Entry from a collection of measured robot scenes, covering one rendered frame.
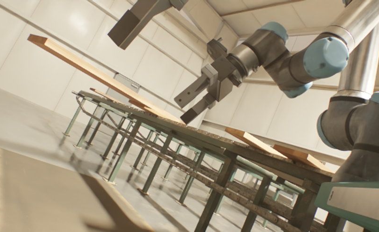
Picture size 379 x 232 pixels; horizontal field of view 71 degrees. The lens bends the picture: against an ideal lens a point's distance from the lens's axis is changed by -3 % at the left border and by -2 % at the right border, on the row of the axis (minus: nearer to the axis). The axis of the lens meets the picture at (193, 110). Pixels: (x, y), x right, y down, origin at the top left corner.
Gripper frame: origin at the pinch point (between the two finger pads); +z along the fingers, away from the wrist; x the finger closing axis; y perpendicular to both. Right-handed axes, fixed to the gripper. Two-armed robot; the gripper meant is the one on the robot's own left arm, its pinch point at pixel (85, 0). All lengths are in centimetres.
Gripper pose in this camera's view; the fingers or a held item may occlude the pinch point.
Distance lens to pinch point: 30.5
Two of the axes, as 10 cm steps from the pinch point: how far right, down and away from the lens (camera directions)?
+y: -6.3, -6.7, 4.0
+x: -3.9, -1.8, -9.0
